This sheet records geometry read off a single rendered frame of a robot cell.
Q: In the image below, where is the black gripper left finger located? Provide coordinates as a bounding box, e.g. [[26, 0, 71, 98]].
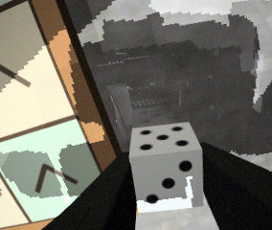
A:
[[41, 152, 136, 230]]

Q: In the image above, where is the cream square track with arrows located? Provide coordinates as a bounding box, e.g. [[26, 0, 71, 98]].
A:
[[32, 0, 122, 172]]

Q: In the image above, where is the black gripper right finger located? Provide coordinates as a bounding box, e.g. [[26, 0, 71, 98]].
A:
[[200, 142, 272, 230]]

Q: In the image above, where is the grey die with black pips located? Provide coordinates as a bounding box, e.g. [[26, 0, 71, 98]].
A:
[[128, 122, 204, 214]]

